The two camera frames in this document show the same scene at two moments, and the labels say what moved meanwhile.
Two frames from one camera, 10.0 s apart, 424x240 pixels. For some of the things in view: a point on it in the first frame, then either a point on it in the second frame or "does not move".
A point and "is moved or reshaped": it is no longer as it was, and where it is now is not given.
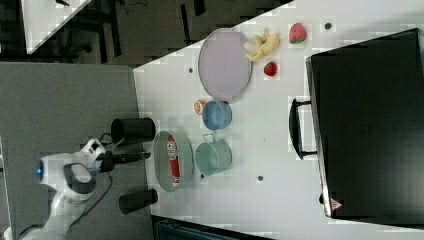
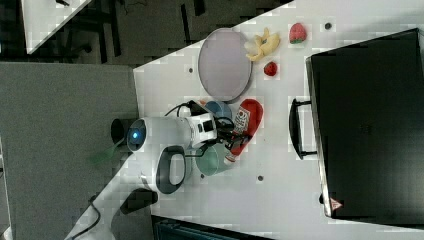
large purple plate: [224, 69] does not move
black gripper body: [108, 160] -> [225, 134]
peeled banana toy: [268, 43] does not move
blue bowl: [217, 115] does not move
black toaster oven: [365, 123] does not move
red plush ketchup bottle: [174, 163] is moved or reshaped
